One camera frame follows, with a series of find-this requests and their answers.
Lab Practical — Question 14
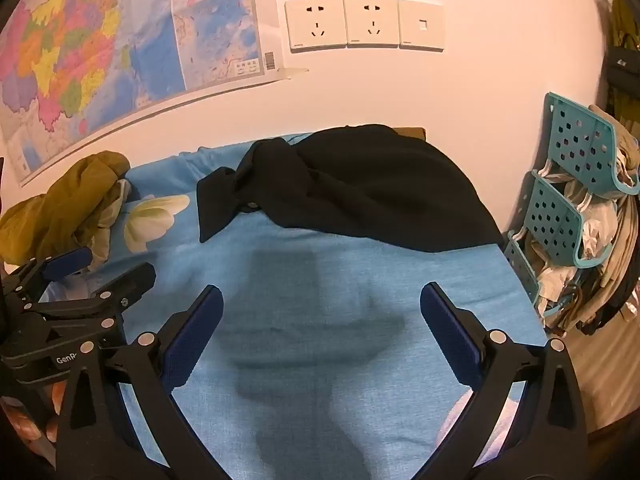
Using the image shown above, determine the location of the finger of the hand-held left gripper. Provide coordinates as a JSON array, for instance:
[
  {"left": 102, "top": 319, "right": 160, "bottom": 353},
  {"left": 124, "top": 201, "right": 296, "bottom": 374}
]
[
  {"left": 0, "top": 246, "right": 94, "bottom": 312},
  {"left": 30, "top": 261, "right": 157, "bottom": 334}
]

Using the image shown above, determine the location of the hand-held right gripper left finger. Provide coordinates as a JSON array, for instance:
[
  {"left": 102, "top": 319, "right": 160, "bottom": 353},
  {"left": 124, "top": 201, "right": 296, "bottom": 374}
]
[{"left": 55, "top": 284, "right": 233, "bottom": 480}]

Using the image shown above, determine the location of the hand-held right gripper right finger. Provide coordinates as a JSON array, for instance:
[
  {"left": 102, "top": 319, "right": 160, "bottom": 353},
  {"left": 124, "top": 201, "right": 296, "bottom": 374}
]
[{"left": 407, "top": 281, "right": 588, "bottom": 480}]

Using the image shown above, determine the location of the black cardigan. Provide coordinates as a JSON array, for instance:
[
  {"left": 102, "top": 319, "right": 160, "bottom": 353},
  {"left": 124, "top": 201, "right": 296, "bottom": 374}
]
[{"left": 196, "top": 123, "right": 503, "bottom": 254}]

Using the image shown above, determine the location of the person's left hand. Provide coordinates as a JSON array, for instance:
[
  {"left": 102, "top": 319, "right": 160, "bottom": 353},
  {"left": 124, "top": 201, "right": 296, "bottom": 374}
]
[{"left": 0, "top": 396, "right": 57, "bottom": 461}]

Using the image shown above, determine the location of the cream cloth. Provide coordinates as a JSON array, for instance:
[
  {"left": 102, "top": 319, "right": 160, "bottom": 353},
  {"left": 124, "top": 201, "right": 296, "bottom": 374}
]
[{"left": 75, "top": 178, "right": 132, "bottom": 263}]

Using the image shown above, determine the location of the olive green quilted garment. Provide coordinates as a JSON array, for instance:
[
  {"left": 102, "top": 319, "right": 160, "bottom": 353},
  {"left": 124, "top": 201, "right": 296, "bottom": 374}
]
[{"left": 0, "top": 151, "right": 132, "bottom": 266}]

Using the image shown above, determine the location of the blue floral bedsheet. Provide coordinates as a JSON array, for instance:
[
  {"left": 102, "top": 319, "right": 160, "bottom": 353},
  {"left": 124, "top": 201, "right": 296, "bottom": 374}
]
[{"left": 45, "top": 132, "right": 548, "bottom": 480}]

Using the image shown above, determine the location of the teal perforated plastic rack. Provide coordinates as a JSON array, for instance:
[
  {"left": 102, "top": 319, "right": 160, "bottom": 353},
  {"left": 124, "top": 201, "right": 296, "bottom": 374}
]
[{"left": 502, "top": 91, "right": 640, "bottom": 313}]

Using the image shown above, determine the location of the black bag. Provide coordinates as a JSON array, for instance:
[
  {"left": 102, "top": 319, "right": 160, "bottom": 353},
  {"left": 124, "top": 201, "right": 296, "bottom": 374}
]
[{"left": 602, "top": 45, "right": 640, "bottom": 102}]

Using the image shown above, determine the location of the olive hanging cloth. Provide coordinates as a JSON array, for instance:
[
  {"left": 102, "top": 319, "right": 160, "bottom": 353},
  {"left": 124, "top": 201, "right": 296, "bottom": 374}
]
[{"left": 610, "top": 0, "right": 640, "bottom": 56}]

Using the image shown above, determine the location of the colourful wall map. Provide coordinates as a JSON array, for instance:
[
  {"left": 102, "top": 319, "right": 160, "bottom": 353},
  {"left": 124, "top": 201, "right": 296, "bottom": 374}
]
[{"left": 0, "top": 0, "right": 310, "bottom": 188}]

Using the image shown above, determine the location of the white wall socket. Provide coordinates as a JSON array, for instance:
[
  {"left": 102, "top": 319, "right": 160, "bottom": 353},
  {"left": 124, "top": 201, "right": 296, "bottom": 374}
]
[
  {"left": 285, "top": 0, "right": 347, "bottom": 52},
  {"left": 344, "top": 0, "right": 401, "bottom": 48}
]

